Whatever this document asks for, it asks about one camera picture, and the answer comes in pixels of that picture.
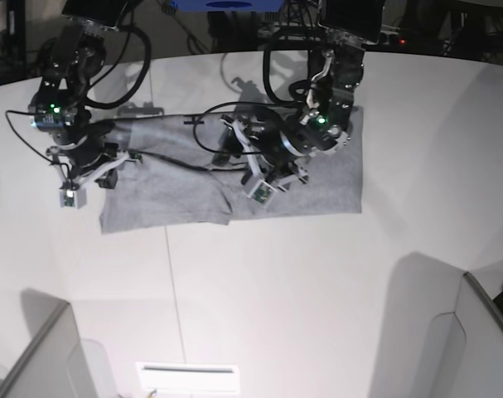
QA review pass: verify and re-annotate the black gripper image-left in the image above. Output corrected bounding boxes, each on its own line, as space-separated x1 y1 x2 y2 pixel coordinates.
52 120 118 190

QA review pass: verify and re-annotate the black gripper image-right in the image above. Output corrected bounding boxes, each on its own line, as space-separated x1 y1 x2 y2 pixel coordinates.
211 105 301 174

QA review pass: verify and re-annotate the grey T-shirt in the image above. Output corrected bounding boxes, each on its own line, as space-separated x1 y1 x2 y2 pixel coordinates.
99 107 364 234

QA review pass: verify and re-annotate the blue box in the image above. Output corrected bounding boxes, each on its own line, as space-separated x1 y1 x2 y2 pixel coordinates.
170 0 284 12

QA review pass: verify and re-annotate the grey partition panel left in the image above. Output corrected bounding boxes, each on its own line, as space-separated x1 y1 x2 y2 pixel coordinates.
0 300 98 397

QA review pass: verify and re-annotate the grey partition panel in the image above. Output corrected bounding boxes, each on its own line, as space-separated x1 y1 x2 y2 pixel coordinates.
0 300 98 397
412 273 503 397

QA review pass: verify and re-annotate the white slotted tray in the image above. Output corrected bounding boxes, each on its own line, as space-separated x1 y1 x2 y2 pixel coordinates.
136 362 240 396

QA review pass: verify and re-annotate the grey partition panel right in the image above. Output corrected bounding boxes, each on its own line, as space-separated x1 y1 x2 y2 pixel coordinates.
412 273 503 397

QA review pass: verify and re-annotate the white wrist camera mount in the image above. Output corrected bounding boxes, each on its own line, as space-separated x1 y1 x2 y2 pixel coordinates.
46 147 143 209
220 115 308 206

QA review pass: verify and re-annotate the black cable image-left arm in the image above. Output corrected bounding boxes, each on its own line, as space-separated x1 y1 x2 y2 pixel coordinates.
23 22 152 167

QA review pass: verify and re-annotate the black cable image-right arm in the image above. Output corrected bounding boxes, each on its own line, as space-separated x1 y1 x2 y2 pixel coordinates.
192 28 331 172

